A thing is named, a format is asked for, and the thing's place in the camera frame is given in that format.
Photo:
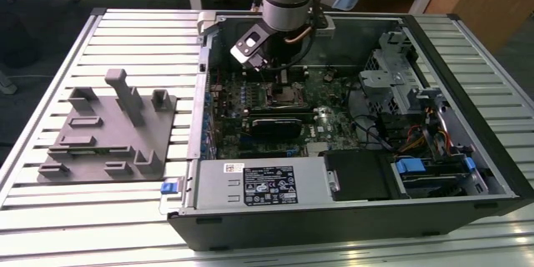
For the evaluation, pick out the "black graphics card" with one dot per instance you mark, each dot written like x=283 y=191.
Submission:
x=275 y=129

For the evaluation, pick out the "black RAM slot row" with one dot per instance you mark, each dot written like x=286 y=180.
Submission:
x=279 y=117
x=299 y=74

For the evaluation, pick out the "blue case release latch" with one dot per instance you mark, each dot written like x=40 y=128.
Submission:
x=168 y=186

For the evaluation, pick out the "CPU socket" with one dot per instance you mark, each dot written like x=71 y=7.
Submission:
x=270 y=101

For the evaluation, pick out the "small silver heatsink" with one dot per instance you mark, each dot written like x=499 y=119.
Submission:
x=318 y=148

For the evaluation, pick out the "metal drive cage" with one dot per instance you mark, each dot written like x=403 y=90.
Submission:
x=383 y=79

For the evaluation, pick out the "hard disk in blue carrier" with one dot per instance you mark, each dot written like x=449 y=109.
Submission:
x=406 y=167

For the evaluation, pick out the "grey case corner bracket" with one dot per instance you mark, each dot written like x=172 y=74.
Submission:
x=206 y=23

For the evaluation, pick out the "grey parts rack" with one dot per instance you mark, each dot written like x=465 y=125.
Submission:
x=112 y=123

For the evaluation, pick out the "green motherboard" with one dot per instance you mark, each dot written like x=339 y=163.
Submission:
x=338 y=129

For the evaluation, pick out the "black plastic shroud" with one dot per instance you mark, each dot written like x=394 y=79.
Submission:
x=358 y=176

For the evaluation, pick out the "grey plastic drive latch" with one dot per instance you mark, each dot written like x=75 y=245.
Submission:
x=425 y=95

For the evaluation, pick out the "silver power supply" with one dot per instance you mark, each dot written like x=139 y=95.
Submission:
x=216 y=192

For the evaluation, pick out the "blue plastic clip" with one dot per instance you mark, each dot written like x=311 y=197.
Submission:
x=469 y=164

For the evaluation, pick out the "grey chair leg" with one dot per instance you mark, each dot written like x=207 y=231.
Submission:
x=7 y=87

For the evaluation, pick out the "black PC case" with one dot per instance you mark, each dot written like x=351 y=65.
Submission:
x=334 y=226

